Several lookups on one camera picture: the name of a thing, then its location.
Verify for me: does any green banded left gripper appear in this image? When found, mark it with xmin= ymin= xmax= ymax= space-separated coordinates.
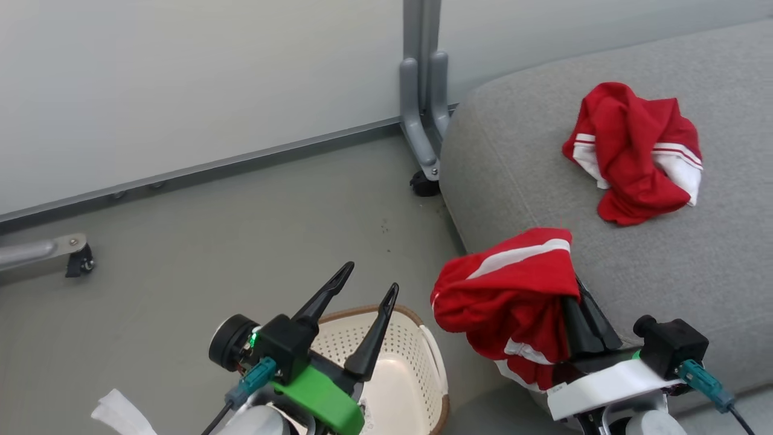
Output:
xmin=272 ymin=261 xmax=400 ymax=435

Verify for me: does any black caster wheel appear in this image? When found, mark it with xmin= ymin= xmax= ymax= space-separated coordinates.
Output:
xmin=65 ymin=242 xmax=96 ymax=279
xmin=410 ymin=170 xmax=442 ymax=198

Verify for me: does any grey partition post with foot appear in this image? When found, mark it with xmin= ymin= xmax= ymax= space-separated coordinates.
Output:
xmin=399 ymin=0 xmax=452 ymax=182
xmin=0 ymin=233 xmax=88 ymax=274

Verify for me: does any grey partition bottom rail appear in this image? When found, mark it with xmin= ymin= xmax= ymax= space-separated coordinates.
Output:
xmin=0 ymin=118 xmax=404 ymax=235

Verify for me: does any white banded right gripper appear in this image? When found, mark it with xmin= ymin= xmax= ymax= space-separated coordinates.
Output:
xmin=547 ymin=277 xmax=684 ymax=422

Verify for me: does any cream perforated laundry basket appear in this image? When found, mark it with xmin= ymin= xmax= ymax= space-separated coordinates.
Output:
xmin=311 ymin=305 xmax=451 ymax=435

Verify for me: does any red garment with striped cuffs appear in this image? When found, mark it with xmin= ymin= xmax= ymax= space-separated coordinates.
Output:
xmin=562 ymin=82 xmax=704 ymax=227

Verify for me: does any black cable with teal connector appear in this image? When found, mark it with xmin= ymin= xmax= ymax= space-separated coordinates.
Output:
xmin=676 ymin=359 xmax=757 ymax=435
xmin=201 ymin=356 xmax=278 ymax=435

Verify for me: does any red garment with white band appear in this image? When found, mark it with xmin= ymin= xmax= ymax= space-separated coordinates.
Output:
xmin=430 ymin=227 xmax=583 ymax=392

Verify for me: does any white cloth strip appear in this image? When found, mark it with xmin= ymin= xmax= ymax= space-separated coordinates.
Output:
xmin=91 ymin=388 xmax=159 ymax=435

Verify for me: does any grey fabric sofa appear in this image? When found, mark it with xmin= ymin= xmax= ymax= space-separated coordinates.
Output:
xmin=438 ymin=18 xmax=773 ymax=435

